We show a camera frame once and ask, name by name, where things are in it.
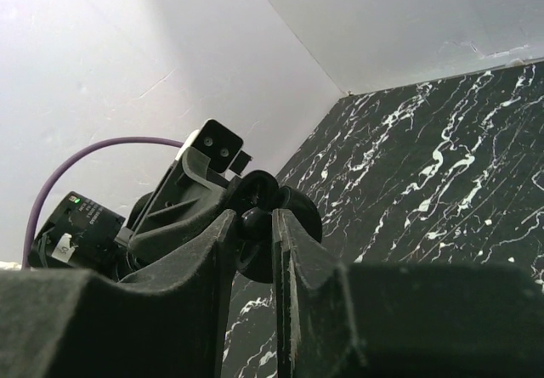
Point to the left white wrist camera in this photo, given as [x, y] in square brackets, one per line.
[222, 146]

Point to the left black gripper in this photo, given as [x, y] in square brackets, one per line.
[81, 233]

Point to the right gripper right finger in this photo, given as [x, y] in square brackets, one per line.
[400, 320]

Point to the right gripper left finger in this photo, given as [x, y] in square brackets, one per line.
[166, 320]

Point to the black earbud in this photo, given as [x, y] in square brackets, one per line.
[256, 225]

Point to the black round charging case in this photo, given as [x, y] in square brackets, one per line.
[254, 260]

